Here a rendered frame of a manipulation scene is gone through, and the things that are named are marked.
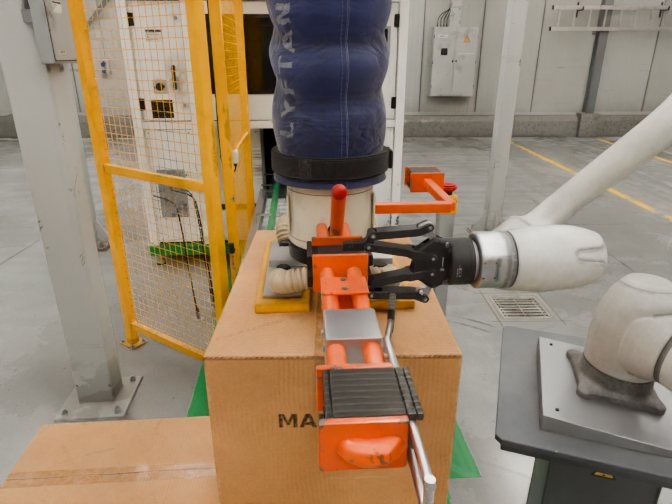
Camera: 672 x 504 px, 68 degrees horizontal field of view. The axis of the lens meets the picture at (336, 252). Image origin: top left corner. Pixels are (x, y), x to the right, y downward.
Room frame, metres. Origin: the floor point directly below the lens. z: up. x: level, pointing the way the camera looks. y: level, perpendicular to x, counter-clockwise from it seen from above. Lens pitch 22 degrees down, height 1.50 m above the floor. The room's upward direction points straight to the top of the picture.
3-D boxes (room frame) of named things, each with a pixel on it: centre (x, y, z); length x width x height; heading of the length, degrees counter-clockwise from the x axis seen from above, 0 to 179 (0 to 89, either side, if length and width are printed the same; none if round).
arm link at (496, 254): (0.72, -0.24, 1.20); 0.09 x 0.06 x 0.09; 4
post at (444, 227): (1.87, -0.43, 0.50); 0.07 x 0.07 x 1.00; 4
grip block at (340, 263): (0.71, 0.00, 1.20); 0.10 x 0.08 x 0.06; 94
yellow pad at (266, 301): (0.96, 0.11, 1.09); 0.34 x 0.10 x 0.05; 4
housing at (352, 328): (0.50, -0.02, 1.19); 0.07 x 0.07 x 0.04; 4
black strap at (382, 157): (0.96, 0.01, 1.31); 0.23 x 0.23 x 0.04
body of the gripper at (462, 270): (0.72, -0.16, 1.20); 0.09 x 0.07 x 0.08; 94
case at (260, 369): (0.95, 0.01, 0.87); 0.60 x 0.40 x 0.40; 1
